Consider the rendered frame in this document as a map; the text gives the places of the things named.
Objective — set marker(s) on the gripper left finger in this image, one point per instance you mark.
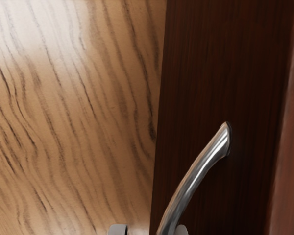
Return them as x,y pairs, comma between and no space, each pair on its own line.
118,230

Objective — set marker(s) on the dark brown wooden drawer cabinet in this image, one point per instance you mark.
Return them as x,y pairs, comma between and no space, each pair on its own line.
223,73

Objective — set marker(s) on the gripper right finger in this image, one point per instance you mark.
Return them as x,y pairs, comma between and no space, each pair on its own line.
182,230

